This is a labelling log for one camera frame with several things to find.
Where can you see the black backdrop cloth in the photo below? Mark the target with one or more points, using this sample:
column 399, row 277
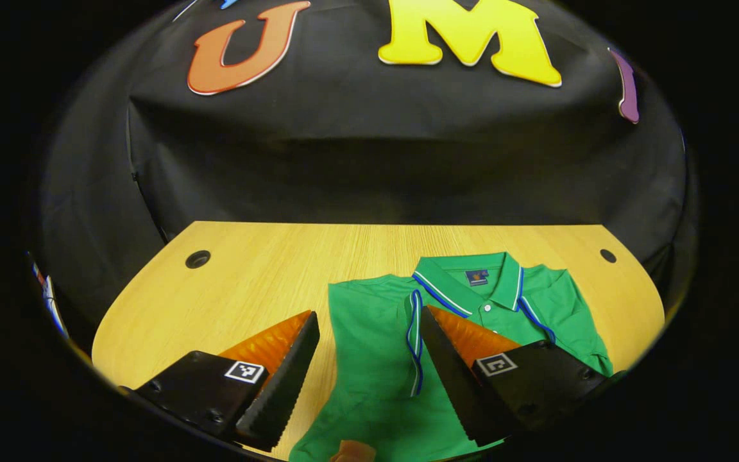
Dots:
column 376, row 160

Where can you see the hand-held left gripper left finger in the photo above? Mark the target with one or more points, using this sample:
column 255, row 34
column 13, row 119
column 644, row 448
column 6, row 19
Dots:
column 283, row 391

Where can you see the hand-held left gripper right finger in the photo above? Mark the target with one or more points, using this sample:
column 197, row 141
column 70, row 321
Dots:
column 456, row 385

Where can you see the green T-shirt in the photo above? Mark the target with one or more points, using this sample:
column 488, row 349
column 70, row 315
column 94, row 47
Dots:
column 369, row 359

